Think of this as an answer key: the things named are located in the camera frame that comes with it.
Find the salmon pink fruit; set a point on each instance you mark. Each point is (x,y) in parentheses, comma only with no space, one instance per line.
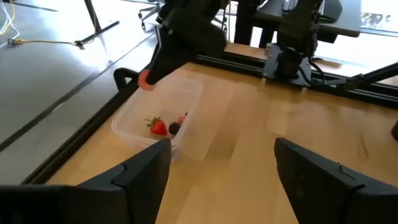
(143,81)

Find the black keyboard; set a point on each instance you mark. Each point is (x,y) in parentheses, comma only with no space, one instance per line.
(303,4)

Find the red strawberry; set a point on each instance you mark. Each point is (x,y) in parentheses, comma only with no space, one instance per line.
(158,127)

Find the clear plastic tupperware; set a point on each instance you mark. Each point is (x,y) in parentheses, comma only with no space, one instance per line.
(155,102)

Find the black aluminium table frame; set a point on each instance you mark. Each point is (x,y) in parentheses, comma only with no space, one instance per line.
(77,137)

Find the black frame bracket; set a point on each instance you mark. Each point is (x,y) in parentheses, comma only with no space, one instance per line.
(119,71)

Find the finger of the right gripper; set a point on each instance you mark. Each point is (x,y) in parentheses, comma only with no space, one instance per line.
(168,56)

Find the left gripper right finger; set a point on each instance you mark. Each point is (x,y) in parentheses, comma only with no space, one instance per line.
(326,196)

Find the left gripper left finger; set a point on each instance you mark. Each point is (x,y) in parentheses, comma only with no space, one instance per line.
(109,202)

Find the dark blackberry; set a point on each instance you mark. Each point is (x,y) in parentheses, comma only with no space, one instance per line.
(174,128)

